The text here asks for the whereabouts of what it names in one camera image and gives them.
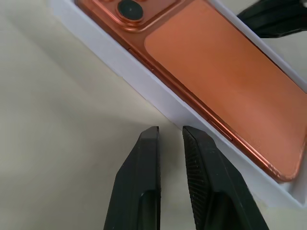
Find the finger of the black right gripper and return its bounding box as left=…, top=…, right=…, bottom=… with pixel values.
left=182, top=126, right=267, bottom=230

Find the orange smartphone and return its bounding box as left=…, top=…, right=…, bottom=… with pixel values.
left=74, top=0, right=307, bottom=183

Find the white phone box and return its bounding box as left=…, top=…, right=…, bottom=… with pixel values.
left=47, top=0, right=307, bottom=209

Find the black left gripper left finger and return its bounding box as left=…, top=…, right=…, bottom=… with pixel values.
left=103, top=126, right=161, bottom=230

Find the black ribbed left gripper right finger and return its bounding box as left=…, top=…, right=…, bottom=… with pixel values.
left=236, top=0, right=307, bottom=39

